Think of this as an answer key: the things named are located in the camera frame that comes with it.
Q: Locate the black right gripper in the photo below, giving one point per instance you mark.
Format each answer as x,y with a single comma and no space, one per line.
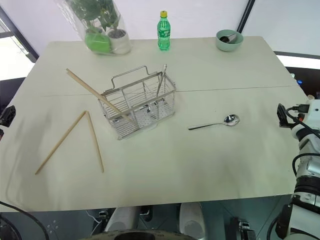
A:
283,116

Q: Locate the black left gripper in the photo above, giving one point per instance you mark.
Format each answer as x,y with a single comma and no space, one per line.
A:
8,116

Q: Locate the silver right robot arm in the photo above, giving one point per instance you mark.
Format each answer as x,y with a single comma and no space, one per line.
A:
308,150

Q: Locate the dark cluttered side table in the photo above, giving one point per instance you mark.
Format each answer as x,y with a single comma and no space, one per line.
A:
303,80

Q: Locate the silver metal spoon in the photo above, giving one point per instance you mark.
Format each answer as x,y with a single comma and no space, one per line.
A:
231,119

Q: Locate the wooden chopstick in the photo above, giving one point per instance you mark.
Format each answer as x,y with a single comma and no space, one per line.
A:
61,142
84,85
95,143
85,82

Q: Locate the pale green bowl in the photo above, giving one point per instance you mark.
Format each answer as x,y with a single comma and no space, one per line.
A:
228,47

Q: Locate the silver metal cone cup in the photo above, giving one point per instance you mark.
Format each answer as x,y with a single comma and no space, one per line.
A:
228,38

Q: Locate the black slanted pole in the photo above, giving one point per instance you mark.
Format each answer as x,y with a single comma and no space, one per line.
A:
245,15

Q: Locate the clear plastic plant bag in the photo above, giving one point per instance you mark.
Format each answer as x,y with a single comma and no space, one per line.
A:
75,22

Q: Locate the green plant pot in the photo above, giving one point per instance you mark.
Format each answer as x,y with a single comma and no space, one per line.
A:
97,42

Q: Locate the white plant pot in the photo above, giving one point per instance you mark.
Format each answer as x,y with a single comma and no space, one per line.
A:
120,42

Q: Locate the green leafy plant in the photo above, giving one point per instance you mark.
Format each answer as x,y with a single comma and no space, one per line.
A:
96,11

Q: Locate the white rounded robot leg cover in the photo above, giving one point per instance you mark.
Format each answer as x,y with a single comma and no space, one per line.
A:
192,220
120,218

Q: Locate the green plastic soda bottle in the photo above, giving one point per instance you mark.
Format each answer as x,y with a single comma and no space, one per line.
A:
164,33

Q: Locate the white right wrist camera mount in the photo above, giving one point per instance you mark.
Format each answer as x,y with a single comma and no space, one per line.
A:
313,110

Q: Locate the black window frame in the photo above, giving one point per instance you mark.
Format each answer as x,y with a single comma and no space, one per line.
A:
18,32

